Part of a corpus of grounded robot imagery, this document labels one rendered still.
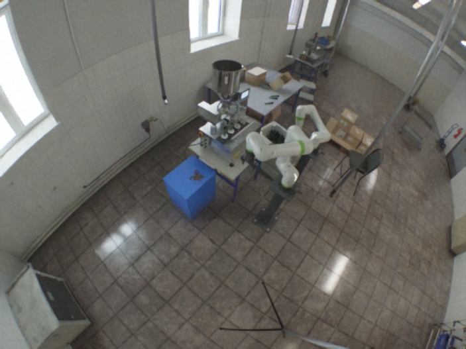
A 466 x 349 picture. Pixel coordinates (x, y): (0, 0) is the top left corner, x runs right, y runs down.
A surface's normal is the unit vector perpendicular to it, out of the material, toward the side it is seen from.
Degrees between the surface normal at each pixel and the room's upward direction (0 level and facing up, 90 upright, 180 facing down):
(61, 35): 90
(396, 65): 90
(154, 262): 0
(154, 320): 0
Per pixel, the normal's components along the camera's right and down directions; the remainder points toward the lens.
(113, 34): 0.77, 0.55
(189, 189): 0.08, -0.57
